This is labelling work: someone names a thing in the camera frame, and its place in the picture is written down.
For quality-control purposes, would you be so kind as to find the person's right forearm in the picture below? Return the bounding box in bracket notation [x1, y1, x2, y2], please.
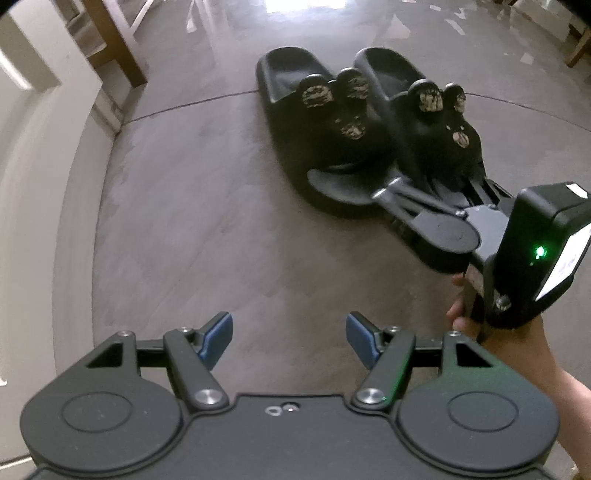
[540, 362, 591, 480]

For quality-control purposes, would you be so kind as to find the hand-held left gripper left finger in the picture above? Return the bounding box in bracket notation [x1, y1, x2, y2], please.
[85, 311, 235, 411]

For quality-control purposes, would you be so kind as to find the black slipper with charms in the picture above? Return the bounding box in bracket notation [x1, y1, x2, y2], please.
[256, 45, 403, 219]
[353, 45, 514, 276]

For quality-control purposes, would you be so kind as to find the wooden chair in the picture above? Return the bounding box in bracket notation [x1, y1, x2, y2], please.
[565, 9, 591, 68]

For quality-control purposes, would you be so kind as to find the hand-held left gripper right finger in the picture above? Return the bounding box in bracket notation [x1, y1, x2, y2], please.
[344, 311, 503, 411]

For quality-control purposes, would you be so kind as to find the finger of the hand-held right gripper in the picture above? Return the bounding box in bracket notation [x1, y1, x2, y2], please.
[467, 178, 514, 209]
[370, 178, 464, 222]

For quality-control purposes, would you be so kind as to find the person's right hand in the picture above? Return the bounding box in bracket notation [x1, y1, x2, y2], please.
[445, 272, 559, 384]

